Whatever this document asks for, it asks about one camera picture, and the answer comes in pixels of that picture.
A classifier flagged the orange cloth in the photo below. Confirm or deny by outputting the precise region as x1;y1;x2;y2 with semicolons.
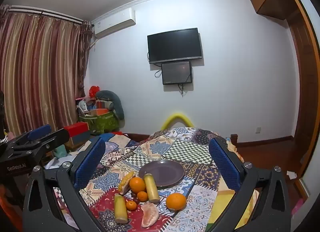
0;194;15;232

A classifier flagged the peeled pomelo segment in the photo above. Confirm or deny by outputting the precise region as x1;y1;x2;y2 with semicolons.
141;202;159;228

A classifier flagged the striped brown curtain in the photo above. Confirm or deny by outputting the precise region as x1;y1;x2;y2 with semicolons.
0;4;94;138

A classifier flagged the red box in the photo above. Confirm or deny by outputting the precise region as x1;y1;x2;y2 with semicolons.
64;122;90;138

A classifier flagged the wooden door frame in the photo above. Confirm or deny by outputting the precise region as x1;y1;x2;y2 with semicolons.
280;0;320;199

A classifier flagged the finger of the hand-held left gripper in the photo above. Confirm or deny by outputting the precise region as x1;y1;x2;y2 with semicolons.
9;124;52;150
30;128;71;155

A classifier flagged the large orange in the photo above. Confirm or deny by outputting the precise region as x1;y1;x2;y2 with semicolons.
165;193;187;210
129;177;147;194

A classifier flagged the black wall television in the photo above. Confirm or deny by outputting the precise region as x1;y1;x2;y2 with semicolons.
147;28;202;64

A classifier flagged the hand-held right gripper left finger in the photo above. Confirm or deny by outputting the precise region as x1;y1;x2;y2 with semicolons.
22;137;107;232

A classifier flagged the green patterned box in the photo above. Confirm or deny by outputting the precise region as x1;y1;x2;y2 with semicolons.
79;112;119;134

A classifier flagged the curtain rod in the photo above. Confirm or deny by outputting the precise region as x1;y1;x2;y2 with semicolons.
7;7;84;25

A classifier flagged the patchwork printed blanket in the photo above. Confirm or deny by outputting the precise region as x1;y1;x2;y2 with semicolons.
54;127;258;232

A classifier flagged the pink cloth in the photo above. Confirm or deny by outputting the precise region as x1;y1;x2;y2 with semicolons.
292;197;307;216

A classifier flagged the dark purple plate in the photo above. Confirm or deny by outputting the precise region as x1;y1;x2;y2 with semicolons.
138;160;185;189

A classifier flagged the small black wall monitor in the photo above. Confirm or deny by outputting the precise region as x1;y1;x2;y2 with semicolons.
161;61;193;85

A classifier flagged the black monitor cable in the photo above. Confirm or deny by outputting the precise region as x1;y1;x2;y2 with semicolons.
178;83;189;97

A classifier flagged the blue cloth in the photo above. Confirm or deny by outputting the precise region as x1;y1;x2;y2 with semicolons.
94;132;127;143

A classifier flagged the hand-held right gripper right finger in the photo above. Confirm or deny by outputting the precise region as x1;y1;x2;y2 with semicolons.
207;137;293;232

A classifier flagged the white air conditioner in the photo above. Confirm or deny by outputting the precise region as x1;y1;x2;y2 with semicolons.
91;7;137;39

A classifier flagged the white cloth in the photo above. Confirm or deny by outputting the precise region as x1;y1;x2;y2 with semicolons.
49;155;77;171

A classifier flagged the yellow sugarcane piece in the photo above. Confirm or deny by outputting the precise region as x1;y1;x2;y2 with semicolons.
143;173;160;203
114;194;128;224

